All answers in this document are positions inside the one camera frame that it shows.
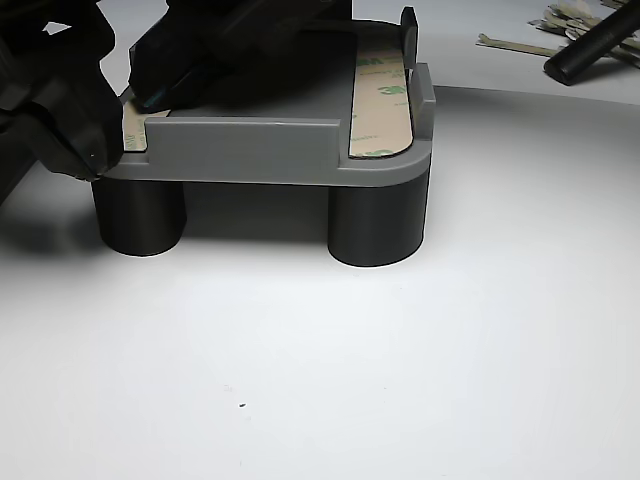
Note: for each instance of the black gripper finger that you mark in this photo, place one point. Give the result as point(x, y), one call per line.
point(65, 100)

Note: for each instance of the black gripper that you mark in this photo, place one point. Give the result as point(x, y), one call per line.
point(320, 12)

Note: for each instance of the tan adhesive tape strip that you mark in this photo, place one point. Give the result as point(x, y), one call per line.
point(132, 130)
point(380, 110)

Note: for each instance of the grey plastic fixture tray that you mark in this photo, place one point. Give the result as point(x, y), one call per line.
point(250, 150)

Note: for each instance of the black cylindrical foot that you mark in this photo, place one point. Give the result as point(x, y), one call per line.
point(140, 220)
point(375, 225)

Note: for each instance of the black round rod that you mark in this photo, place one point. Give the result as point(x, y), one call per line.
point(590, 47)

